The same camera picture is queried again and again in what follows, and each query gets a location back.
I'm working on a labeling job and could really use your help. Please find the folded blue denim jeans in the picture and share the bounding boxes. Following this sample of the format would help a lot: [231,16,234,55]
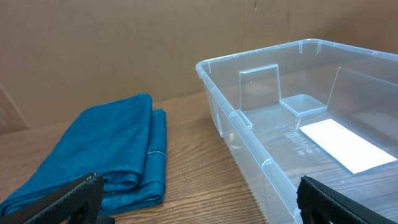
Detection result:
[1,93,167,216]

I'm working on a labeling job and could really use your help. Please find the clear plastic storage bin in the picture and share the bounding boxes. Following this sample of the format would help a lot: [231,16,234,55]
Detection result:
[196,39,397,223]

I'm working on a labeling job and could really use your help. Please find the white label in bin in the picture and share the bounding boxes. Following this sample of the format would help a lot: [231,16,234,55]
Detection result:
[300,119,397,174]

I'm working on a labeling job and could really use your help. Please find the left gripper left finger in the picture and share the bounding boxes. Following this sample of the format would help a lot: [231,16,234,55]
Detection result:
[1,172,104,224]

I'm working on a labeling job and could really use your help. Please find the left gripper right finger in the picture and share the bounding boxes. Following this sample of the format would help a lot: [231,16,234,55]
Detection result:
[297,175,396,224]

